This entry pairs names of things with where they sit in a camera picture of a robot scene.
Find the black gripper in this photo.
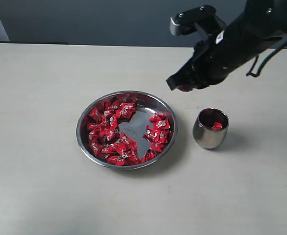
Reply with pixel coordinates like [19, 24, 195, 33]
[167, 23, 259, 90]

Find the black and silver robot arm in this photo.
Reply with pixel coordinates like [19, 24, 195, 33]
[167, 0, 287, 92]

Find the steel cup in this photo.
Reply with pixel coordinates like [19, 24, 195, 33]
[192, 108, 229, 149]

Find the round steel plate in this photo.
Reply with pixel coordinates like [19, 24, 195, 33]
[76, 91, 178, 170]

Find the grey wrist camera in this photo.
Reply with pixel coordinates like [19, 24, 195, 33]
[169, 5, 226, 39]

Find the black cable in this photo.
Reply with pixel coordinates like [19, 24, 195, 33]
[245, 36, 287, 78]

